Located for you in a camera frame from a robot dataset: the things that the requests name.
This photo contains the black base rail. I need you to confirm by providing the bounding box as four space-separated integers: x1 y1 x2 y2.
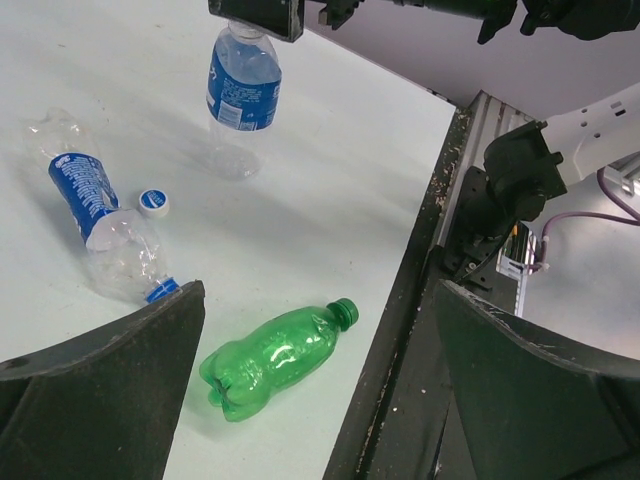
322 89 539 480

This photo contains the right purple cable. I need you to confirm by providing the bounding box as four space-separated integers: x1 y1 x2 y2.
529 167 640 276

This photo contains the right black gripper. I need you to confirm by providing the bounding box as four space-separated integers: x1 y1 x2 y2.
208 0 361 43

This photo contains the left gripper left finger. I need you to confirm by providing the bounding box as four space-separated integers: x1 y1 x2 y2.
1 280 205 479

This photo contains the grey slotted cable duct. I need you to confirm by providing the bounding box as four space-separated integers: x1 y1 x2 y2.
496 223 538 317

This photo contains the green plastic bottle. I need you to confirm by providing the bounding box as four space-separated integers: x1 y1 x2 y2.
198 298 359 422

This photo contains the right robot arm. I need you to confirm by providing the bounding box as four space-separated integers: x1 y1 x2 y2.
207 1 639 237

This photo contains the clear bottle blue cap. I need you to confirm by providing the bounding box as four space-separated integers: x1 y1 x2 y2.
24 107 180 304

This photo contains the blue label bottle white cap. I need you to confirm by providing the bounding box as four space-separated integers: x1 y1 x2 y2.
206 21 282 180

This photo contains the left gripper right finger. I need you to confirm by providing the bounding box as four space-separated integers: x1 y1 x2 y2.
433 281 639 479

